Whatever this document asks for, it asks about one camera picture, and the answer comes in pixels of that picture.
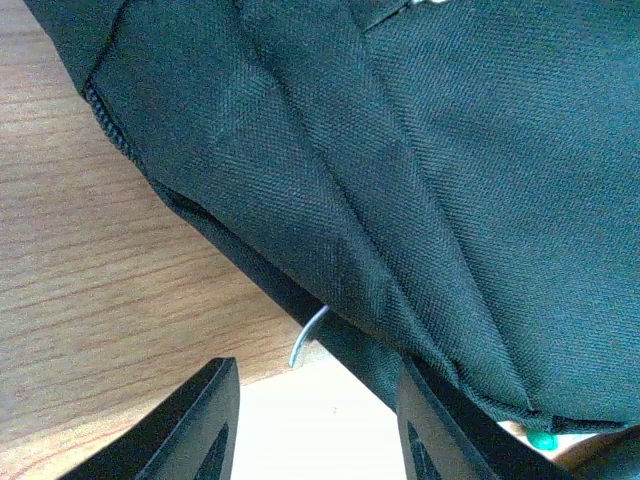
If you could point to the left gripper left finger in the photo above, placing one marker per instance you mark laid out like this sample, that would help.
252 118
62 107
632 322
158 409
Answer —
190 435

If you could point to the slim white pen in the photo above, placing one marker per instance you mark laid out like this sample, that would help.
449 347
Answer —
542 440

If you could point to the black student bag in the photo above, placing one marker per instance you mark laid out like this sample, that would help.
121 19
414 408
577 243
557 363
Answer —
456 180

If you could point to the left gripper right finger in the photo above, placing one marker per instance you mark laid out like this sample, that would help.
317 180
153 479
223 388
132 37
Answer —
446 436

